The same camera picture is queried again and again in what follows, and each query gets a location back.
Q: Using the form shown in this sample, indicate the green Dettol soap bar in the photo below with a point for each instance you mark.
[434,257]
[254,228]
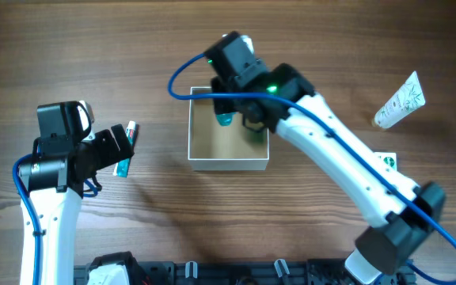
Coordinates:
[390,158]

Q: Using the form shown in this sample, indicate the teal toothpaste tube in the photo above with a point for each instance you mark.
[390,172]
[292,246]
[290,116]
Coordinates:
[122,167]

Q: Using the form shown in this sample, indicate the white cardboard box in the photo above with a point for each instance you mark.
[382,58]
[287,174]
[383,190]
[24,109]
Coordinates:
[213,147]

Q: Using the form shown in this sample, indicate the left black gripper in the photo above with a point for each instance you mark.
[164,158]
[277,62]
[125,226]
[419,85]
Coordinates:
[104,147]

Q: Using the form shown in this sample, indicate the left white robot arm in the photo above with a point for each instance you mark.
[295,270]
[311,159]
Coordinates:
[52,182]

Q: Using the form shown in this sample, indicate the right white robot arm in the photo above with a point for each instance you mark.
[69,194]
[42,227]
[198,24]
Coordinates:
[400,214]

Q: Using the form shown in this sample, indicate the blue mouthwash bottle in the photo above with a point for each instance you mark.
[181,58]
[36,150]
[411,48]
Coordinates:
[225,119]

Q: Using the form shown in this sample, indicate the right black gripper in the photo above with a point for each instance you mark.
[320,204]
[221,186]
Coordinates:
[236,104]

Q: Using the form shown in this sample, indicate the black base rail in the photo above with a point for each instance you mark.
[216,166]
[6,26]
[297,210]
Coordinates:
[311,271]

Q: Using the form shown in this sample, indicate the white lotion tube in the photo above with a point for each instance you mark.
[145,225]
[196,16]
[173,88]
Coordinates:
[406,100]

